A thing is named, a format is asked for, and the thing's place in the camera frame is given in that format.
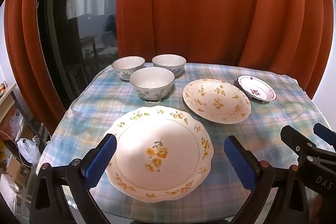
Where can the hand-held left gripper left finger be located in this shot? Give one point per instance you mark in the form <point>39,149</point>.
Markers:
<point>101,161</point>

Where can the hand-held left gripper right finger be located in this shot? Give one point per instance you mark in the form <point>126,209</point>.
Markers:
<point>240,163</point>

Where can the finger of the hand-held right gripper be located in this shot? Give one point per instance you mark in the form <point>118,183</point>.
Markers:
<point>294,138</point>
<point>325,134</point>

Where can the small red pattern plate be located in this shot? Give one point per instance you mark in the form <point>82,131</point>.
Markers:
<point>256,91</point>

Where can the scalloped yellow flower plate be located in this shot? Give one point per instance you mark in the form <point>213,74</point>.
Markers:
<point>157,134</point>

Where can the round yellow flower plate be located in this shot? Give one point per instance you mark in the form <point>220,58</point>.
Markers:
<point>218,103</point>

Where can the white bowl grey flowers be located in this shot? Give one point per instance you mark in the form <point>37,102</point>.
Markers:
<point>151,79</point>

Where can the white bowl blue leaf flower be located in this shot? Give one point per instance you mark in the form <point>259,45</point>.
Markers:
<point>128,64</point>

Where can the white bowl dense blue pattern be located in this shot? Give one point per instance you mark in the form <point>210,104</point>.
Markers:
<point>168,61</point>

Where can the pastel plaid tablecloth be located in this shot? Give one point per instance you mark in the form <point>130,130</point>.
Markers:
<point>262,129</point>

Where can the white plastic bag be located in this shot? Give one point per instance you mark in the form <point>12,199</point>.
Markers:
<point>27,150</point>

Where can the brown cardboard box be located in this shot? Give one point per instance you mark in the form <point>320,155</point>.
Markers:
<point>15,169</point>

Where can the beige wooden shelf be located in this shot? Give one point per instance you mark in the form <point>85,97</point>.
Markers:
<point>6,102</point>

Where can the dark glass window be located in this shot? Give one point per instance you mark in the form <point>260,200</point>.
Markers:
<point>60,43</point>

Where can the orange curtain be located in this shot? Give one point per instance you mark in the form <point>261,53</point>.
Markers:
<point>23,29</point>
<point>197,3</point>

